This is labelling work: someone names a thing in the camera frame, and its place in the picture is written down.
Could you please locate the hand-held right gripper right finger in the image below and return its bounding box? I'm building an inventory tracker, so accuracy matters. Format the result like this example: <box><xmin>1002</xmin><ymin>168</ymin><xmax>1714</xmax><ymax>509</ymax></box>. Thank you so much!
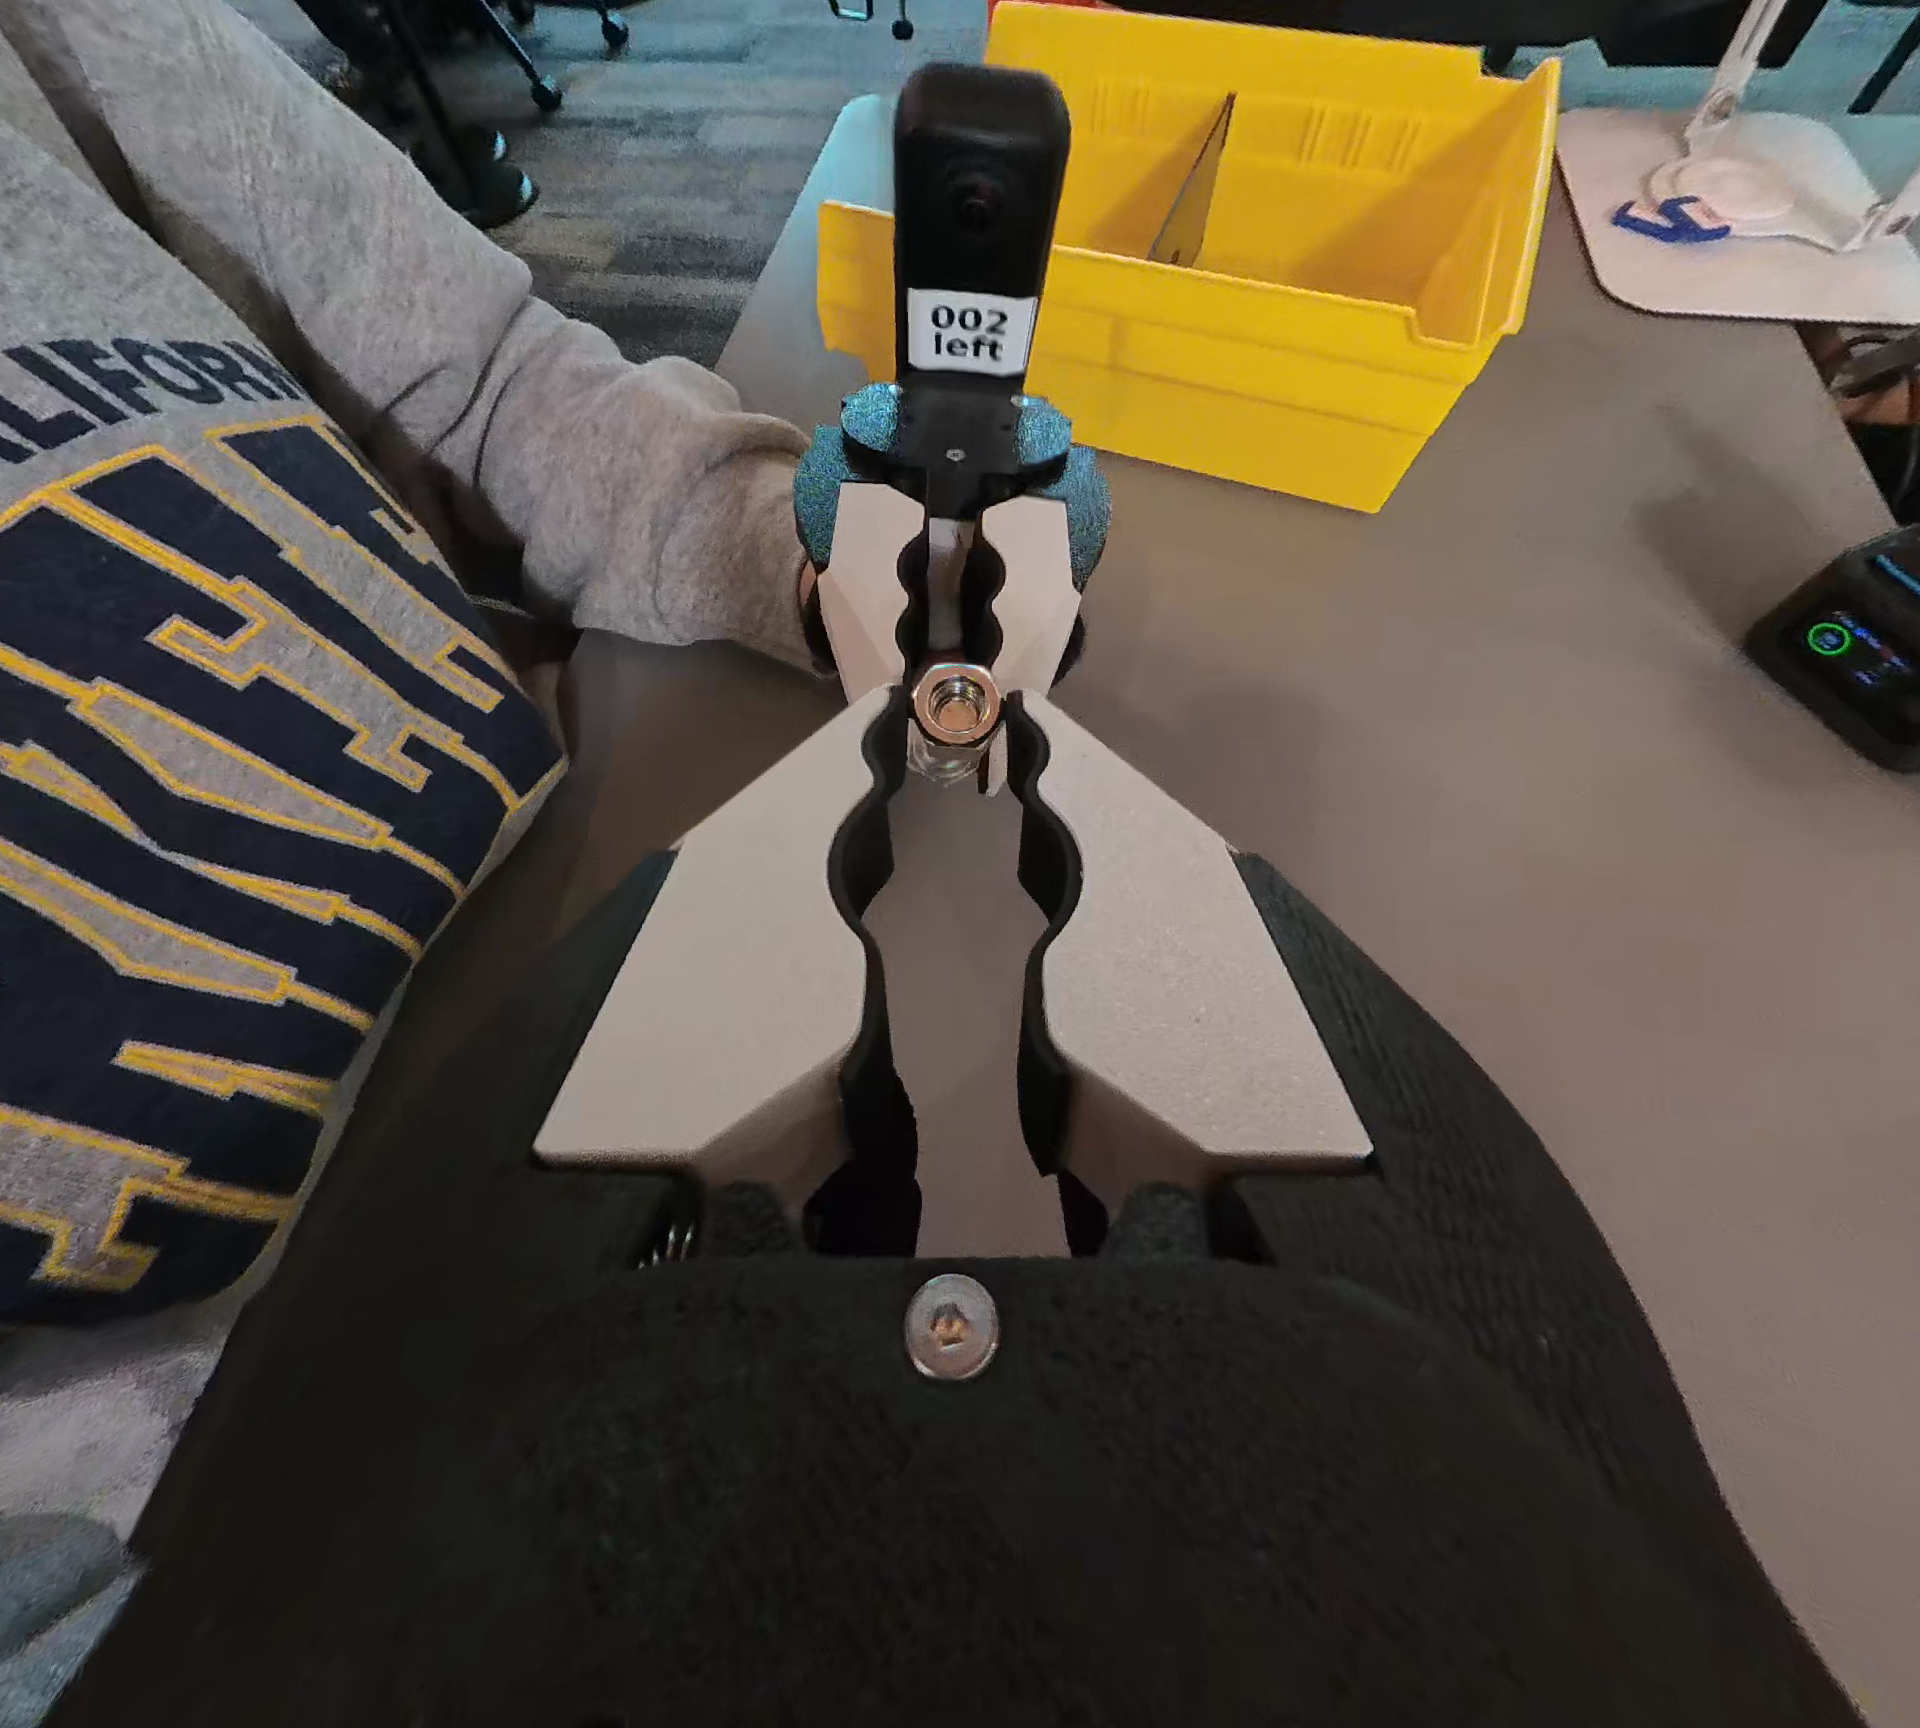
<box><xmin>1004</xmin><ymin>687</ymin><xmax>1377</xmax><ymax>1252</ymax></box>

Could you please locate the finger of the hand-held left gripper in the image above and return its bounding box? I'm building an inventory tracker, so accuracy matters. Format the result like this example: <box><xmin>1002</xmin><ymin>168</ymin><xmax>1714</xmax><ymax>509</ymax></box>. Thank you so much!
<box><xmin>971</xmin><ymin>504</ymin><xmax>1088</xmax><ymax>701</ymax></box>
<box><xmin>816</xmin><ymin>483</ymin><xmax>934</xmax><ymax>701</ymax></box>

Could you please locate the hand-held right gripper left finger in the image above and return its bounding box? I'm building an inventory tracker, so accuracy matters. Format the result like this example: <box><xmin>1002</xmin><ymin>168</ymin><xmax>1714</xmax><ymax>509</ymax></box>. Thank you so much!
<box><xmin>532</xmin><ymin>687</ymin><xmax>920</xmax><ymax>1252</ymax></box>

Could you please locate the silver hex nut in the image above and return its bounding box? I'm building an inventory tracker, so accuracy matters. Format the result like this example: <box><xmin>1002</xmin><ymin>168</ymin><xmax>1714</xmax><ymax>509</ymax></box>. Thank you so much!
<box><xmin>910</xmin><ymin>664</ymin><xmax>1004</xmax><ymax>748</ymax></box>

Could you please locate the person's left forearm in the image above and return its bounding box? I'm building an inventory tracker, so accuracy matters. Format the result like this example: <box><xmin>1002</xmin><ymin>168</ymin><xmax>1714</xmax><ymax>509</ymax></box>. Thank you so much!
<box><xmin>0</xmin><ymin>0</ymin><xmax>839</xmax><ymax>676</ymax></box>

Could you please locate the yellow plastic bin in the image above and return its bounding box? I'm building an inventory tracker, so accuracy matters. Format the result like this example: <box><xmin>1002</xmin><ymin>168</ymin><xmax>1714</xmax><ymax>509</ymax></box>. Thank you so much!
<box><xmin>816</xmin><ymin>0</ymin><xmax>1563</xmax><ymax>516</ymax></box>

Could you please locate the grey printed sweatshirt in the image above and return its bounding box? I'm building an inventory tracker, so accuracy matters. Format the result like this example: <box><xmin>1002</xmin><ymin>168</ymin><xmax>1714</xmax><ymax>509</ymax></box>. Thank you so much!
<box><xmin>0</xmin><ymin>114</ymin><xmax>572</xmax><ymax>1728</ymax></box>

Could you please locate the blue plastic part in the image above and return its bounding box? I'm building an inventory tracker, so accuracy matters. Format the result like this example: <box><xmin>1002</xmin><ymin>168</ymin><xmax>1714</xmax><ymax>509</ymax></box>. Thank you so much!
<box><xmin>1610</xmin><ymin>192</ymin><xmax>1746</xmax><ymax>255</ymax></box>

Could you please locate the white mat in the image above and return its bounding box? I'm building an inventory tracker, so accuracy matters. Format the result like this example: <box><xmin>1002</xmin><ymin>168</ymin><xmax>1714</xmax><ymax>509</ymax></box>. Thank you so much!
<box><xmin>1554</xmin><ymin>107</ymin><xmax>1920</xmax><ymax>328</ymax></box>

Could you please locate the black power station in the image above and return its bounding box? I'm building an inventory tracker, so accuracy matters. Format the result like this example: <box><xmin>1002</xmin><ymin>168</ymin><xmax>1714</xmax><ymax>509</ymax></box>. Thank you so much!
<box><xmin>1742</xmin><ymin>525</ymin><xmax>1920</xmax><ymax>774</ymax></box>

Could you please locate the white desk lamp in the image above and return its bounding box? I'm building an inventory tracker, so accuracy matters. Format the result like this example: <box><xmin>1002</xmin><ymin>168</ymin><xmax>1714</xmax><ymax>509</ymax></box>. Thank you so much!
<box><xmin>1641</xmin><ymin>0</ymin><xmax>1904</xmax><ymax>255</ymax></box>

